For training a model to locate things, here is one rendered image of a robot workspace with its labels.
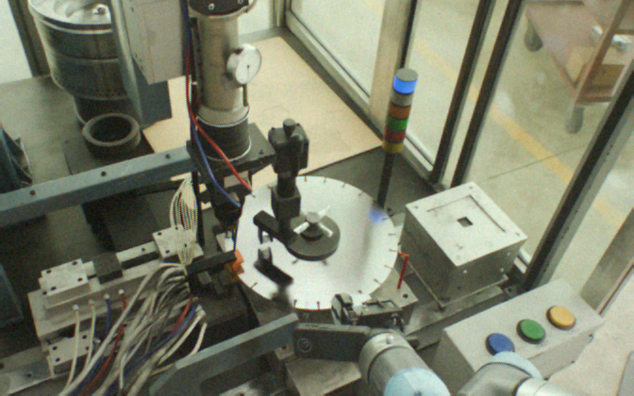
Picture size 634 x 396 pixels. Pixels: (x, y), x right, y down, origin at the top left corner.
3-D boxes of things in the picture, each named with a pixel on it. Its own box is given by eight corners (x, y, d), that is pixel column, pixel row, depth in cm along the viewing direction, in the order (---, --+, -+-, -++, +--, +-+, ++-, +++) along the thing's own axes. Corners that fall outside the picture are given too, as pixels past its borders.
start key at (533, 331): (529, 321, 116) (533, 316, 115) (545, 339, 114) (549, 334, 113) (512, 329, 115) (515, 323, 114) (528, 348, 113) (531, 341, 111)
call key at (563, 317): (558, 308, 119) (562, 302, 117) (575, 325, 116) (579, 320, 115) (542, 316, 117) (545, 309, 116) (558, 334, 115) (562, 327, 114)
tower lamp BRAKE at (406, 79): (407, 78, 128) (409, 66, 126) (420, 90, 125) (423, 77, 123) (389, 83, 126) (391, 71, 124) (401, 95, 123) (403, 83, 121)
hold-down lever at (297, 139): (297, 117, 95) (279, 117, 94) (311, 138, 90) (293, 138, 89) (290, 161, 99) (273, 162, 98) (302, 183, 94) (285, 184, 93)
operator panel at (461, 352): (538, 320, 134) (561, 276, 123) (577, 364, 127) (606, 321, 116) (427, 371, 124) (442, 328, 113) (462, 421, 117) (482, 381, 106)
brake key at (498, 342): (499, 336, 114) (502, 329, 113) (514, 354, 111) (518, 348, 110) (481, 343, 112) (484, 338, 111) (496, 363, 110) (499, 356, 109)
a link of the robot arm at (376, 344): (368, 404, 81) (364, 344, 80) (358, 386, 86) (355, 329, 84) (423, 395, 83) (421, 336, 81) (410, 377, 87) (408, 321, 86)
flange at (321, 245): (295, 207, 125) (295, 199, 123) (347, 224, 122) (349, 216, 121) (273, 247, 117) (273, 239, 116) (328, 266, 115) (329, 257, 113)
